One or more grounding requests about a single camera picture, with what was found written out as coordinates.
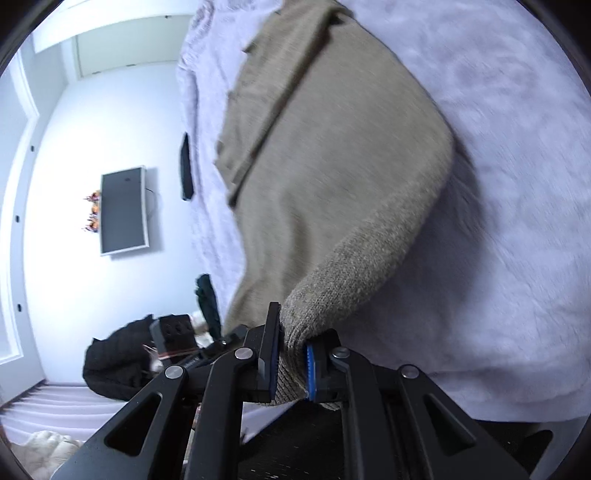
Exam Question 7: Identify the small colourful figurines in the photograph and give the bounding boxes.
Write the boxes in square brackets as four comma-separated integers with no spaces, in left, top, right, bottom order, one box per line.
[82,189,103,236]

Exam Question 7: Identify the black tablet case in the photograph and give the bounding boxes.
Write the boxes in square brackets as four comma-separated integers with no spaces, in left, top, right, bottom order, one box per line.
[180,132,195,201]

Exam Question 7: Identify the white-framed wall television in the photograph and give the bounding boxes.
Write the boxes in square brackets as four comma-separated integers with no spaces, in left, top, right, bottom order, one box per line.
[100,165,149,256]

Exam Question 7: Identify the brown knit sweater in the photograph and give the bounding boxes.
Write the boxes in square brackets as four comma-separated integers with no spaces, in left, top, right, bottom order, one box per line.
[215,0,455,411]

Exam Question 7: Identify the white crumpled cloth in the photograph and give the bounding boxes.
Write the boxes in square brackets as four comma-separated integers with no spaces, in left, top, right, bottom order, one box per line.
[9,429,84,476]

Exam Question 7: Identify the dark green folded clothes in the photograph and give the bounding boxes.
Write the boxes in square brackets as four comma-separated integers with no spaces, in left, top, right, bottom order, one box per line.
[194,274,222,342]

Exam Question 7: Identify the purple embossed blanket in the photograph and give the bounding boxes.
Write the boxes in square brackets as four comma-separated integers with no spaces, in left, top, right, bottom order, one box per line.
[177,0,591,462]

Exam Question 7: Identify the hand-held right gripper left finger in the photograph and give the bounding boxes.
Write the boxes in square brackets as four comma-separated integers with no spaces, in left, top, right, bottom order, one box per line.
[48,302,283,480]

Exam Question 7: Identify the white door frame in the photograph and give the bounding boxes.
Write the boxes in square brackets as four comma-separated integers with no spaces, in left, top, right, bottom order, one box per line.
[0,46,47,388]

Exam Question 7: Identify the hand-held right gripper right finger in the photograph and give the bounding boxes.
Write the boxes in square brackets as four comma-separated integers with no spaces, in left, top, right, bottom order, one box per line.
[305,330,532,480]

